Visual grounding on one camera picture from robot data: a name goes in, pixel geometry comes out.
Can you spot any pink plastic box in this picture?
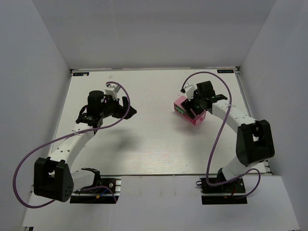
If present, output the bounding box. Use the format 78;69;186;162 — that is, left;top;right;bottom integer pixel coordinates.
173;96;206;127

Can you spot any green arch wood block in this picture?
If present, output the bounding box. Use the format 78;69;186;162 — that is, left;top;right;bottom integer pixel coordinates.
175;107;185;114

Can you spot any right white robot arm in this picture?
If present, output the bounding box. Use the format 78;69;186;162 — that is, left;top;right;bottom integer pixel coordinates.
181;81;275;189

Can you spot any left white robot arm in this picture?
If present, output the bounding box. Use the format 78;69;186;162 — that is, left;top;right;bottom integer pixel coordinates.
34;90;137;202

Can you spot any right blue table label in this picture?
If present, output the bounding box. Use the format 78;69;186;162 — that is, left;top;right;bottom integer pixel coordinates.
217;69;234;74

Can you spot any blue table label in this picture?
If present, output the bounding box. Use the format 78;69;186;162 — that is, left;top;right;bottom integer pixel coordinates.
217;69;234;74
73;72;90;77

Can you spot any left blue table label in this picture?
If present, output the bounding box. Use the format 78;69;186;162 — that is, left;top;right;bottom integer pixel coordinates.
73;72;90;77

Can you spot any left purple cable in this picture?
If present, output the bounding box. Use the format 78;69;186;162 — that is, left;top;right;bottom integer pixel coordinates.
12;83;131;209

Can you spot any purple cable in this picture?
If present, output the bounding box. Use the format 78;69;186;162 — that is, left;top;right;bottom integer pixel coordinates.
12;83;131;209
181;71;262;198

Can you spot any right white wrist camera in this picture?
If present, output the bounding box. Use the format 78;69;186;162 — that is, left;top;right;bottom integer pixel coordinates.
180;83;195;101

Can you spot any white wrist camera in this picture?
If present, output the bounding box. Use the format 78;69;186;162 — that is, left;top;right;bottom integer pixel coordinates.
105;83;120;101
180;83;195;101

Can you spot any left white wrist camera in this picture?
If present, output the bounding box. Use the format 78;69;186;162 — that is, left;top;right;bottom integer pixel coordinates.
105;83;120;101

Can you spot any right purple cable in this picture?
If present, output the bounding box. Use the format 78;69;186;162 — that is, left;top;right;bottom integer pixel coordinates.
181;71;262;198

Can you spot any aluminium table edge rail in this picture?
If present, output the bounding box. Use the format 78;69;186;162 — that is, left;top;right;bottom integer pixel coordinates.
235;66;273;175

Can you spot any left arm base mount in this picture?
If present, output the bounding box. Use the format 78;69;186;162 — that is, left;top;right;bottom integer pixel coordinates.
69;176;122;205

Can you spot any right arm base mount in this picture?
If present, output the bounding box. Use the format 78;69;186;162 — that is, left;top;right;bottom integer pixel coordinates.
196;178;247;205

